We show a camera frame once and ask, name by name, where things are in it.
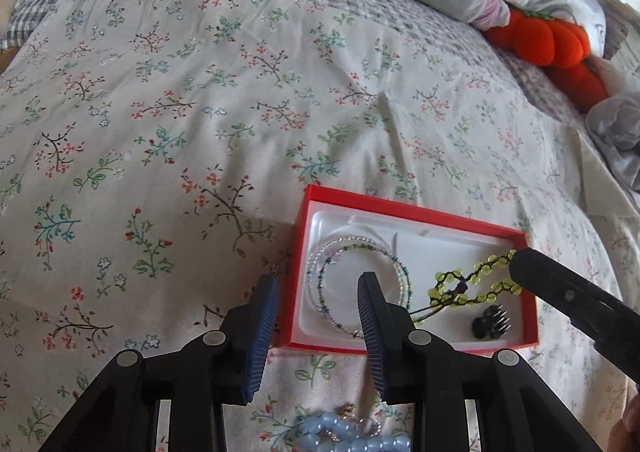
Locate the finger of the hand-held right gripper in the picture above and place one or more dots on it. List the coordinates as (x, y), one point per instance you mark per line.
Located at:
(565, 294)

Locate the black hair claw clip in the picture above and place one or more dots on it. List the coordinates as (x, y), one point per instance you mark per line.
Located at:
(487, 327)

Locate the floral bed sheet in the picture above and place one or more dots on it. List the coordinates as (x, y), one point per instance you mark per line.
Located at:
(150, 156)

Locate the grey crumpled cloth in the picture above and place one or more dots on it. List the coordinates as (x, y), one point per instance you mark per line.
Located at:
(617, 124)

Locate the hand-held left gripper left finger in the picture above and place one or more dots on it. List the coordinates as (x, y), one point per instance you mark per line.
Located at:
(260, 337)

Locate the small gold charm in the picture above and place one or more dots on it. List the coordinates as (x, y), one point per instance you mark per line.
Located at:
(349, 411)

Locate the red jewelry box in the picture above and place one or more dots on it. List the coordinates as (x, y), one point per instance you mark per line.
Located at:
(295, 282)

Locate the orange pumpkin plush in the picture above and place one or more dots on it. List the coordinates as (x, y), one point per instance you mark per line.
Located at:
(555, 39)

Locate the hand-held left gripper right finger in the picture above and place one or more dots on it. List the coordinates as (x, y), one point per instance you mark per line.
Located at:
(372, 337)

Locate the person's right hand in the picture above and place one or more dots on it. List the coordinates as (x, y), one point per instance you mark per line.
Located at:
(629, 424)

